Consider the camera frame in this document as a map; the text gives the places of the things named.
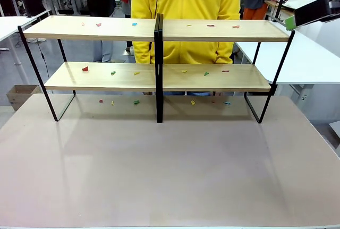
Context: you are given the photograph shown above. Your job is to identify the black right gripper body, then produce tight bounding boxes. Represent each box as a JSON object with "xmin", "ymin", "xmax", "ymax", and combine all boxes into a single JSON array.
[{"xmin": 294, "ymin": 0, "xmax": 340, "ymax": 27}]

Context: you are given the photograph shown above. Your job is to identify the person's left forearm yellow sleeve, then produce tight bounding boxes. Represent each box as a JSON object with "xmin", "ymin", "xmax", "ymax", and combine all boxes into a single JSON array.
[{"xmin": 214, "ymin": 41, "xmax": 235, "ymax": 64}]

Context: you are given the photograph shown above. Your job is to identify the person's right forearm yellow sleeve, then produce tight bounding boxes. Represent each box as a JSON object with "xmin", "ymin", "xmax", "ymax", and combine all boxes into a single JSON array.
[{"xmin": 132, "ymin": 41, "xmax": 156, "ymax": 64}]

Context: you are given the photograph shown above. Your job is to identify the white sheet on bench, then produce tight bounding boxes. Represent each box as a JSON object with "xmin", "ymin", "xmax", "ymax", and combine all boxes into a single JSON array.
[{"xmin": 281, "ymin": 0, "xmax": 313, "ymax": 11}]

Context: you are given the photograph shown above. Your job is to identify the wooden workbench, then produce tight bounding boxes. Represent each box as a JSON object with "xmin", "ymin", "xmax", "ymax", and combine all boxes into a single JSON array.
[{"xmin": 265, "ymin": 0, "xmax": 295, "ymax": 19}]

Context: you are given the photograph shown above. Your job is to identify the white side table grey legs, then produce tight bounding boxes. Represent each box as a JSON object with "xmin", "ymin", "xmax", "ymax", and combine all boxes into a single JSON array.
[{"xmin": 235, "ymin": 19, "xmax": 340, "ymax": 107}]

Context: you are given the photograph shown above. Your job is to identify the brown cardboard box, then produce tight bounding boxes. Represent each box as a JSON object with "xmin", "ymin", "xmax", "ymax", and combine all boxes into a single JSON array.
[{"xmin": 6, "ymin": 84, "xmax": 43, "ymax": 112}]

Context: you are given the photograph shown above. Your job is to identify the wooden two-tier shelf black frame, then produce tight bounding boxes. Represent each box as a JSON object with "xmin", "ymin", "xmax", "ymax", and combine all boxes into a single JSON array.
[
  {"xmin": 158, "ymin": 18, "xmax": 296, "ymax": 124},
  {"xmin": 18, "ymin": 13, "xmax": 161, "ymax": 123}
]

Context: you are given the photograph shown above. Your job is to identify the black floor cable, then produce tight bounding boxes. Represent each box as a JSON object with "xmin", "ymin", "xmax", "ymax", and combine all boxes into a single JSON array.
[{"xmin": 39, "ymin": 41, "xmax": 50, "ymax": 80}]

